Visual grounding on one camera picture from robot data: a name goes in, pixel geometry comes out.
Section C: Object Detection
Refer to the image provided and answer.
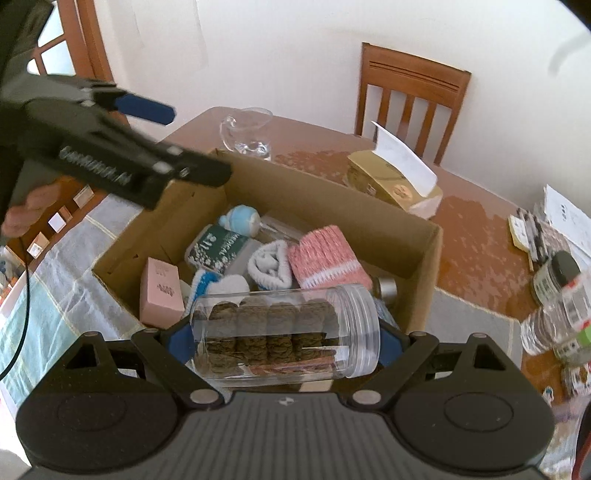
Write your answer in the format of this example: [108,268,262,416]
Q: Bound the small blue white bottle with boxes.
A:
[218,205,263,237]

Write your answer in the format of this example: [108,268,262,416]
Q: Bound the person's left hand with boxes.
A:
[0,181,60,239]

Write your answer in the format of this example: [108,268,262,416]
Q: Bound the yellow sticky notepad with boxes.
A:
[508,217,532,253]

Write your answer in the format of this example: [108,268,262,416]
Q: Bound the pink carton box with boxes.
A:
[140,257,185,329]

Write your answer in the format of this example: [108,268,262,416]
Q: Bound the pink sock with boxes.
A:
[287,225,372,291]

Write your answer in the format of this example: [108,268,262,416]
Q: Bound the checked teal grey cloth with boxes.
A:
[0,194,525,409]

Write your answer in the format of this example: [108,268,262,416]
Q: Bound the white sock with blue stripe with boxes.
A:
[247,240,301,291]

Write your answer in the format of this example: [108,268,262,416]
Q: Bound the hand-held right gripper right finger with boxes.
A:
[348,324,507,411]

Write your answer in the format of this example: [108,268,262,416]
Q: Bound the clear plastic water bottle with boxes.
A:
[521,272,591,356]

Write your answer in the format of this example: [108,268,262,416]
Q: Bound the wooden door with window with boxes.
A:
[25,0,132,127]

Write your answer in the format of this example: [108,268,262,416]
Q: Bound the white papers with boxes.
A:
[542,185,591,268]

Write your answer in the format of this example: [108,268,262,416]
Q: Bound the person's left forearm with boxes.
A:
[0,0,57,106]

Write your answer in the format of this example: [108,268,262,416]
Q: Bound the white sock with blue cuff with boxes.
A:
[185,270,251,315]

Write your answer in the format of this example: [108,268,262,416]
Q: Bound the gold tissue box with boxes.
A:
[346,121,444,219]

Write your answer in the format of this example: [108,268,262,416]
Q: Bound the clear jar of brown cookies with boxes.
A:
[190,284,382,380]

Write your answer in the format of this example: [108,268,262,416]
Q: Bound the small jar with dark lid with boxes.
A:
[532,251,583,305]

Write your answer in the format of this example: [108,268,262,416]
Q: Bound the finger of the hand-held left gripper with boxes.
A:
[92,88,177,126]
[152,143,233,186]

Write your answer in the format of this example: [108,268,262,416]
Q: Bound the cardboard box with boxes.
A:
[91,148,444,334]

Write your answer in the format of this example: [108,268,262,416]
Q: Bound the golden capsule bottle silver cap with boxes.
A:
[372,276,399,301]

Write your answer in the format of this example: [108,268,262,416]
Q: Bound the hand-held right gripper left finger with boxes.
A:
[65,322,225,411]

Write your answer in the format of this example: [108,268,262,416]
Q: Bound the green white medicine bottle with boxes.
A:
[185,224,252,274]

